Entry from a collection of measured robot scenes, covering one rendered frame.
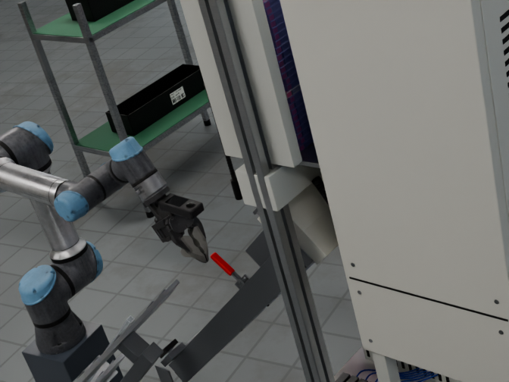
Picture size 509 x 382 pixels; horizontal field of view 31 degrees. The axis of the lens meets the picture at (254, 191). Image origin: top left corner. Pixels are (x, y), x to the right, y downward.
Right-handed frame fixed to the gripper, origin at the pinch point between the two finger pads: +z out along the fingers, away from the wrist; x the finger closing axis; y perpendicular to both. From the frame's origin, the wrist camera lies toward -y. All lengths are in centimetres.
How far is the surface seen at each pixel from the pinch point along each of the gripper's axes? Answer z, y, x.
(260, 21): -36, -89, 22
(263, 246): -2, -48, 17
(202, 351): 14.8, -9.8, 21.0
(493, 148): -4, -112, 20
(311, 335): 16, -55, 24
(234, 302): 6.0, -33.6, 21.0
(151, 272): 15, 162, -71
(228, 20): -39, -84, 24
